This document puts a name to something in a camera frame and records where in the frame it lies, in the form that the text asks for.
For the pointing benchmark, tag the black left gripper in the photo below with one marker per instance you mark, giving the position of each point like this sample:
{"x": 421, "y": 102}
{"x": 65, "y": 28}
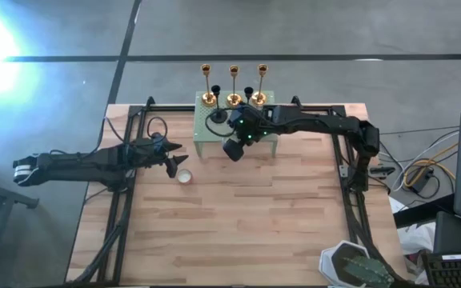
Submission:
{"x": 142, "y": 154}

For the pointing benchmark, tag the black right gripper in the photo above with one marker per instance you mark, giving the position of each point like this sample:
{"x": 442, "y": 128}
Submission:
{"x": 252, "y": 124}

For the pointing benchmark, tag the white candle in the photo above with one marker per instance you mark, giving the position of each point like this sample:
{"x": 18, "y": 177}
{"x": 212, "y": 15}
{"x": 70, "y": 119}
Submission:
{"x": 184, "y": 176}

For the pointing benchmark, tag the black candlestick holder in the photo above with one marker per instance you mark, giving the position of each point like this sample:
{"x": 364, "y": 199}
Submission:
{"x": 248, "y": 91}
{"x": 218, "y": 117}

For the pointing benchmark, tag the gold candlestick holder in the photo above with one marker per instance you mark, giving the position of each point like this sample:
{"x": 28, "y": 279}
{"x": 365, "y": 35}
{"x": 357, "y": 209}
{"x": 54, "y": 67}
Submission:
{"x": 209, "y": 99}
{"x": 234, "y": 101}
{"x": 259, "y": 98}

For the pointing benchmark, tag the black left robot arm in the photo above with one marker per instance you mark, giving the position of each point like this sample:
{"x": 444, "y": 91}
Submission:
{"x": 74, "y": 166}

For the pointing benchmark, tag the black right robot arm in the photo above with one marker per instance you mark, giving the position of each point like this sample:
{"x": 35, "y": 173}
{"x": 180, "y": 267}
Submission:
{"x": 326, "y": 122}

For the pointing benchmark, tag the green perforated metal shelf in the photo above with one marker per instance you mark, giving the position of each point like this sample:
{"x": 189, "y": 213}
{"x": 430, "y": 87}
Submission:
{"x": 201, "y": 120}

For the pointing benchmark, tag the white hexagonal plant pot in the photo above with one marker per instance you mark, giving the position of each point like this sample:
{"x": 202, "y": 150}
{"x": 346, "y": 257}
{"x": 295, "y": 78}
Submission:
{"x": 328, "y": 260}

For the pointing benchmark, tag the black side stand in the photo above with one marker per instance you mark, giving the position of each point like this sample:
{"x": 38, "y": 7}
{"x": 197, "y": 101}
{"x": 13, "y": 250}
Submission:
{"x": 6, "y": 195}

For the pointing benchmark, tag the green cactus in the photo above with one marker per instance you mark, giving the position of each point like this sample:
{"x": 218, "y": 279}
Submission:
{"x": 364, "y": 270}

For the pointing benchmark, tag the black power adapter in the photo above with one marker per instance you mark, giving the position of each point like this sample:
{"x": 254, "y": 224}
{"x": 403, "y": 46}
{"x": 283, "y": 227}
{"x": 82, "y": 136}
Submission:
{"x": 419, "y": 180}

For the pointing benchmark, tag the black desk edge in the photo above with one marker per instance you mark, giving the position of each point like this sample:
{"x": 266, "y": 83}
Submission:
{"x": 418, "y": 214}

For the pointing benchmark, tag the white plastic bag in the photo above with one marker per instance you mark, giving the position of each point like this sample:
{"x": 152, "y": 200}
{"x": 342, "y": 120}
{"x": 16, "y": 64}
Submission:
{"x": 414, "y": 238}

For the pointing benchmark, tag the black monitor back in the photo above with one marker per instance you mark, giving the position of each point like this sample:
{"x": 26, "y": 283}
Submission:
{"x": 458, "y": 236}

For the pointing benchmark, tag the black keyboard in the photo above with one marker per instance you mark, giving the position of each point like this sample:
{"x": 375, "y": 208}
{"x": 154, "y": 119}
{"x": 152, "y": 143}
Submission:
{"x": 454, "y": 272}

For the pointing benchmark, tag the black metal table frame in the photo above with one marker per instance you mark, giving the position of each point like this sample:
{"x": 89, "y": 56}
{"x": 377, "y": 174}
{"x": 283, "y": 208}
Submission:
{"x": 134, "y": 112}

